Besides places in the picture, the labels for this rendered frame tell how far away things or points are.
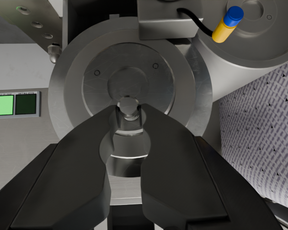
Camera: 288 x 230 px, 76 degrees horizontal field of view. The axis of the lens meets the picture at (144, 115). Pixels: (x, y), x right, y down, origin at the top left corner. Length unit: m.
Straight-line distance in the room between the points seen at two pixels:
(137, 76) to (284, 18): 0.16
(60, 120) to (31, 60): 2.67
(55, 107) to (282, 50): 0.22
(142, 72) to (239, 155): 0.26
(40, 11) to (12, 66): 2.47
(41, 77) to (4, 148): 2.15
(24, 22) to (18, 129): 0.27
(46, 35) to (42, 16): 0.08
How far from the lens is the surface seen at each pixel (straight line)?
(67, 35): 0.21
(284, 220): 0.42
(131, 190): 0.51
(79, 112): 0.17
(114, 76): 0.16
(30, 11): 0.48
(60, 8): 0.24
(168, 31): 0.17
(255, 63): 0.20
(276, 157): 0.29
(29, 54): 2.89
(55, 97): 0.18
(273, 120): 0.29
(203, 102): 0.17
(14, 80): 2.85
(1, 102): 0.62
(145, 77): 0.15
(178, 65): 0.17
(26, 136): 0.58
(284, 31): 0.24
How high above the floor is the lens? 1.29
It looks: 7 degrees down
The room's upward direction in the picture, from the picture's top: 177 degrees clockwise
